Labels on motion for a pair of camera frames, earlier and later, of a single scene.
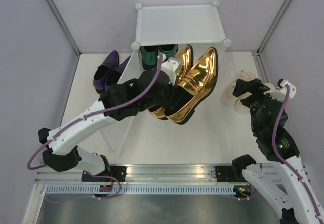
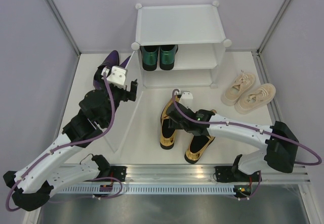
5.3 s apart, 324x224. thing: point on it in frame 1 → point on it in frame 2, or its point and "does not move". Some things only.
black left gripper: (172, 95) → (131, 95)
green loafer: (170, 50) does not move
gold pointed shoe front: (194, 87) → (197, 146)
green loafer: (150, 53) does not move
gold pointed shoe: (186, 59) → (168, 135)
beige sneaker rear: (228, 98) does not move
